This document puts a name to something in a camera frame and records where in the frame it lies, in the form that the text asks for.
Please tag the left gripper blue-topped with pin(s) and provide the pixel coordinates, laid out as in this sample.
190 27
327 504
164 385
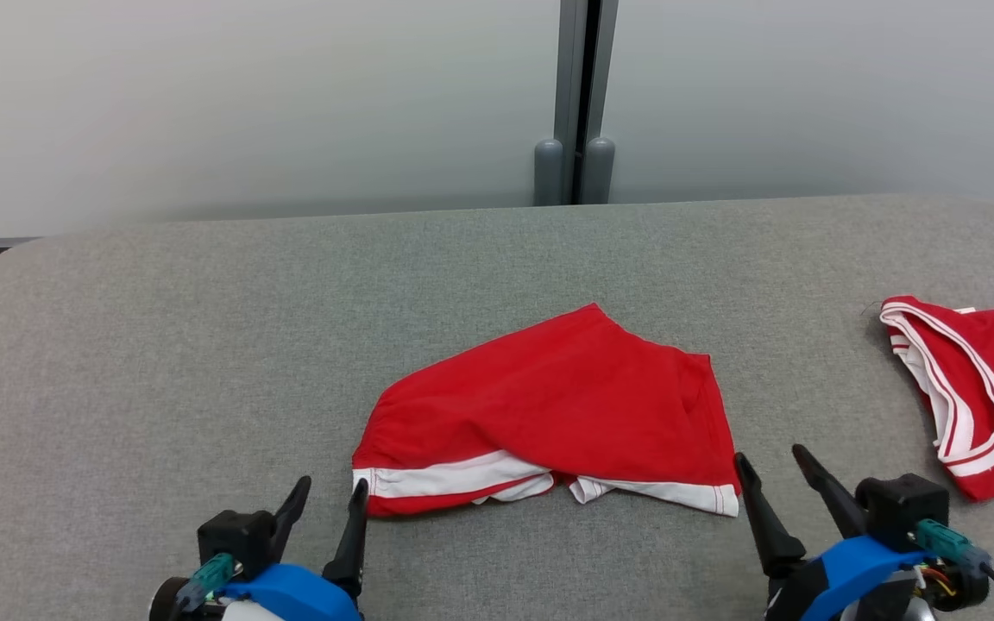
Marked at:
290 591

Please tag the right gripper blue-topped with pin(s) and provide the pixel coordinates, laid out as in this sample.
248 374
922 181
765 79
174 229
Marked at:
842 569

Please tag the red basketball shorts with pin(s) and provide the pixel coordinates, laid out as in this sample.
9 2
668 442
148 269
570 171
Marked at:
566 405

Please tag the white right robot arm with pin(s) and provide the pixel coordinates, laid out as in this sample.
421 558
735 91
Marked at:
894 611

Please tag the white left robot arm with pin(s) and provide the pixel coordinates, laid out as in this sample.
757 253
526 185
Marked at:
240 613

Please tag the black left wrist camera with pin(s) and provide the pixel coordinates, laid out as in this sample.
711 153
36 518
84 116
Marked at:
234 535

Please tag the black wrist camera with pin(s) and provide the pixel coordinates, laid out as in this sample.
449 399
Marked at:
234 535
898 504

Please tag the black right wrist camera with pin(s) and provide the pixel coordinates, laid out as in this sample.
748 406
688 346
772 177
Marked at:
898 504

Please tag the grey cylindrical post bumper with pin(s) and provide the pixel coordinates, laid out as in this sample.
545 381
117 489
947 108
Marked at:
549 172
599 171

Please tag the grey vertical partition post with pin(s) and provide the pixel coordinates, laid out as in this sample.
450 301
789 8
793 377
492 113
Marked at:
570 78

